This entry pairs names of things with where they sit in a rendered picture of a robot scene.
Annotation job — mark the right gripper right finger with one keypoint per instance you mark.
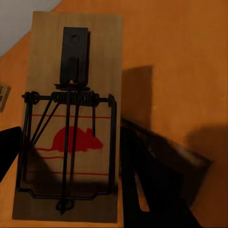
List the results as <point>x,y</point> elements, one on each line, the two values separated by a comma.
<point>167,208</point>

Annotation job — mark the cabinet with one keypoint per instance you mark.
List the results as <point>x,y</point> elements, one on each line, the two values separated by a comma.
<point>174,83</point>

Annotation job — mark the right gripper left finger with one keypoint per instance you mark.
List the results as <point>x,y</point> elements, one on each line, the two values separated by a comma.
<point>9,143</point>

